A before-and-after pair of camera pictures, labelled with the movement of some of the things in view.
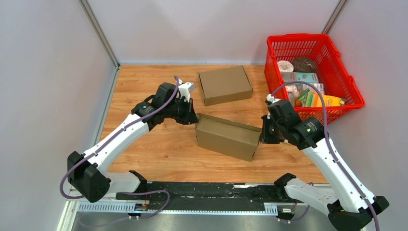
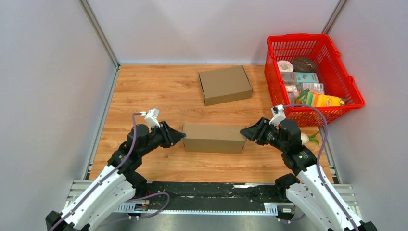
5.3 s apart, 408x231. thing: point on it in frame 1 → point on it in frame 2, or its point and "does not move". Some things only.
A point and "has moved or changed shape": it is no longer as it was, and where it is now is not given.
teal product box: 310,77 does not move
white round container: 285,66 does not move
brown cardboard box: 225,84 does not move
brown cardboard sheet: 235,139 has moved or changed shape
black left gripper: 190,117 → 171,136
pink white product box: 295,90 does not move
